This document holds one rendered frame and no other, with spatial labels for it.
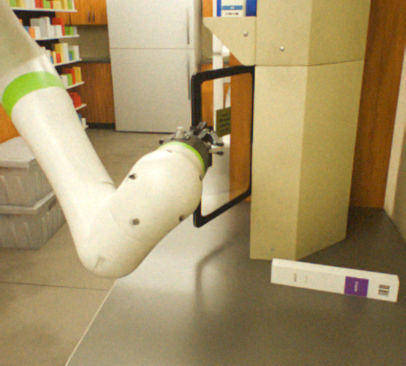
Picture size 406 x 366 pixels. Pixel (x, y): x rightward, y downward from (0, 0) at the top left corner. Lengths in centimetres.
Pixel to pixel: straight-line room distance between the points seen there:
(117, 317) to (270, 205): 43
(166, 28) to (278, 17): 507
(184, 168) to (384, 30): 90
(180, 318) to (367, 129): 81
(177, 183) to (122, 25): 562
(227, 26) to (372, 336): 68
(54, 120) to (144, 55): 533
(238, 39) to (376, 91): 55
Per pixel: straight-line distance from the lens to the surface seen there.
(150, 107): 619
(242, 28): 98
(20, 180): 314
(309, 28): 99
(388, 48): 139
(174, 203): 60
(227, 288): 102
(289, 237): 110
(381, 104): 141
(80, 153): 76
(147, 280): 106
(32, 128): 82
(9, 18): 87
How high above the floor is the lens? 151
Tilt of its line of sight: 19 degrees down
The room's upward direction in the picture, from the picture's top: straight up
